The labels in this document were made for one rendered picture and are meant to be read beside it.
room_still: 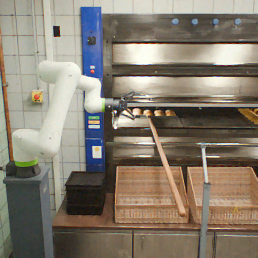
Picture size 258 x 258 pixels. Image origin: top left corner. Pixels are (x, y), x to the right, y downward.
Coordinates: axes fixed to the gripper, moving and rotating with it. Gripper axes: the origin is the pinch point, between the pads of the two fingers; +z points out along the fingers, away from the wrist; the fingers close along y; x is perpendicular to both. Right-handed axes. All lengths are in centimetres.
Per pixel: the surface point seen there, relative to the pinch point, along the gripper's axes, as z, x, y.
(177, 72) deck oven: 27, -55, -16
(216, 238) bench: 55, -1, 100
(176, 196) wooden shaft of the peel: 15, 74, 29
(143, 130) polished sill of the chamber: 0, -55, 32
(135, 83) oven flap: -7, -56, -7
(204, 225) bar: 44, 5, 86
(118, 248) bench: -18, -1, 110
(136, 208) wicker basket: -5, -5, 79
